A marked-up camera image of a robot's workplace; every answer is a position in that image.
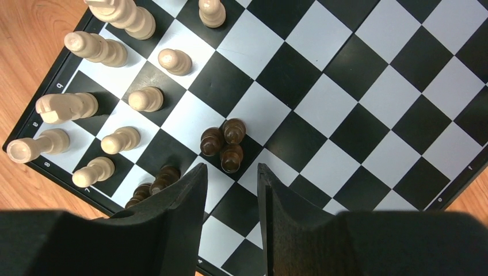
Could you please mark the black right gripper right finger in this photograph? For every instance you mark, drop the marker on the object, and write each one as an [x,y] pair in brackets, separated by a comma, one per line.
[299,238]

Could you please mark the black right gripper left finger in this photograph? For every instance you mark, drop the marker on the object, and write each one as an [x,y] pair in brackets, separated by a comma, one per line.
[158,236]

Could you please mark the dark pawn piece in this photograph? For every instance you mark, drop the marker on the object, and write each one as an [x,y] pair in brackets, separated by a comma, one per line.
[140,193]
[166,176]
[231,157]
[211,141]
[234,131]

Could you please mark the white pawn piece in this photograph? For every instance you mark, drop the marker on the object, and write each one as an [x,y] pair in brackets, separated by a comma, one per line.
[98,169]
[212,13]
[175,61]
[147,99]
[123,139]

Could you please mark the black white chessboard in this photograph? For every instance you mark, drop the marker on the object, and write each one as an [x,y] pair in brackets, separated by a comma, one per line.
[355,105]

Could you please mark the white rook piece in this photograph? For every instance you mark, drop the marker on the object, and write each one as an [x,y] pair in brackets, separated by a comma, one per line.
[50,141]

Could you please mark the white knight piece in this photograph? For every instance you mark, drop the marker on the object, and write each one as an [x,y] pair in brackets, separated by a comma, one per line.
[59,108]

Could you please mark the white bishop piece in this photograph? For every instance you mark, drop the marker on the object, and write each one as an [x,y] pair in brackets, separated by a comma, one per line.
[96,49]

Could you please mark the white king piece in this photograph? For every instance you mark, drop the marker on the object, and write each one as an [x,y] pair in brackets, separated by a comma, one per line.
[137,21]

